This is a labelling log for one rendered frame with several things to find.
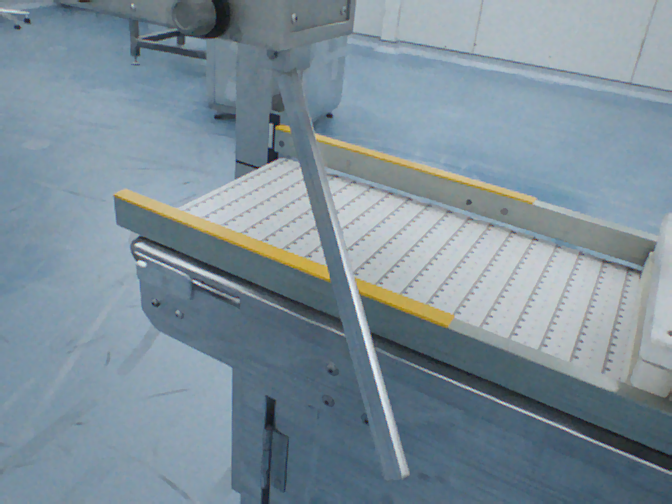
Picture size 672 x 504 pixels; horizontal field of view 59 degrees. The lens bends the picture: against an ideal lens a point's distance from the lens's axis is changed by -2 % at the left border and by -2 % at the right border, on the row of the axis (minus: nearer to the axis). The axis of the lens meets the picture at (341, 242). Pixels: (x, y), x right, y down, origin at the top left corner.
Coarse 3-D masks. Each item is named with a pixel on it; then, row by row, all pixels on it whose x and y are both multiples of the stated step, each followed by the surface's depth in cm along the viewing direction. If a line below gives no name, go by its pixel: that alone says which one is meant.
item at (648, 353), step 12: (660, 228) 57; (660, 240) 53; (660, 252) 50; (660, 264) 48; (660, 276) 46; (660, 288) 45; (648, 300) 46; (660, 300) 43; (648, 312) 43; (660, 312) 42; (648, 324) 41; (660, 324) 40; (648, 336) 39; (660, 336) 39; (648, 348) 39; (660, 348) 39; (648, 360) 39; (660, 360) 39
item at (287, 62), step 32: (288, 64) 43; (288, 96) 44; (320, 160) 41; (320, 192) 41; (320, 224) 41; (352, 288) 38; (352, 320) 38; (352, 352) 39; (384, 416) 36; (384, 448) 36
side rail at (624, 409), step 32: (128, 224) 57; (160, 224) 55; (192, 256) 55; (224, 256) 52; (256, 256) 51; (288, 288) 50; (320, 288) 48; (384, 320) 46; (416, 320) 45; (448, 352) 45; (480, 352) 43; (512, 352) 42; (544, 352) 42; (512, 384) 43; (544, 384) 42; (576, 384) 40; (608, 384) 40; (576, 416) 41; (608, 416) 40; (640, 416) 39
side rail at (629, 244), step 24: (288, 144) 78; (336, 168) 76; (360, 168) 74; (384, 168) 72; (408, 168) 71; (408, 192) 72; (432, 192) 71; (456, 192) 69; (480, 192) 68; (504, 216) 67; (528, 216) 66; (552, 216) 65; (576, 216) 63; (576, 240) 64; (600, 240) 63; (624, 240) 62; (648, 240) 61
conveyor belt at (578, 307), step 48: (240, 192) 69; (288, 192) 70; (336, 192) 71; (384, 192) 73; (288, 240) 60; (384, 240) 62; (432, 240) 63; (480, 240) 64; (528, 240) 65; (384, 288) 54; (432, 288) 55; (480, 288) 56; (528, 288) 57; (576, 288) 57; (624, 288) 58; (528, 336) 50; (576, 336) 51; (624, 336) 51
